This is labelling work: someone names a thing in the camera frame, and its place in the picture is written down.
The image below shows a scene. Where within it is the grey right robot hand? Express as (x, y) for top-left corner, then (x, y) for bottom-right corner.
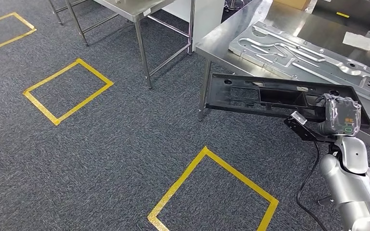
(315, 93), (363, 138)

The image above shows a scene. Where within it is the black plastic frame part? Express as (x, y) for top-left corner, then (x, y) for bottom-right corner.
(205, 72), (370, 129)

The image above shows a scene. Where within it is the stainless steel workbench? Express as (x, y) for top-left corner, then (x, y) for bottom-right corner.
(195, 0), (370, 206)

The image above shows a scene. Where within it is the stamped sheet metal panel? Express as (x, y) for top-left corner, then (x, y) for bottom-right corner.
(228, 20), (370, 131)

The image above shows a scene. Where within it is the white paper sheet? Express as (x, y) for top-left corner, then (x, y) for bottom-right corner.
(342, 31), (370, 51)

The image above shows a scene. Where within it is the black laptop with yellow sticker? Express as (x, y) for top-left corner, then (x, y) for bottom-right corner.
(311, 0), (370, 33)

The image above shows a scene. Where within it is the white cabinet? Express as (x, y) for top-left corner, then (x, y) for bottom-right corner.
(162, 0), (225, 53)

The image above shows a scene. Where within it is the stainless steel table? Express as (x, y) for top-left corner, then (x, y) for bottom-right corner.
(48, 0), (196, 90)

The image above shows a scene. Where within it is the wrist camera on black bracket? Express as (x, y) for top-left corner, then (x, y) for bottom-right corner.
(283, 110), (337, 143)

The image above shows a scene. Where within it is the black camera cable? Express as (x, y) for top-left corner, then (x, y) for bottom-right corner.
(295, 141), (329, 231)

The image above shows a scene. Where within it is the chrome round pedestal base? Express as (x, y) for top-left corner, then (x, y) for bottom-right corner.
(224, 0), (247, 11)

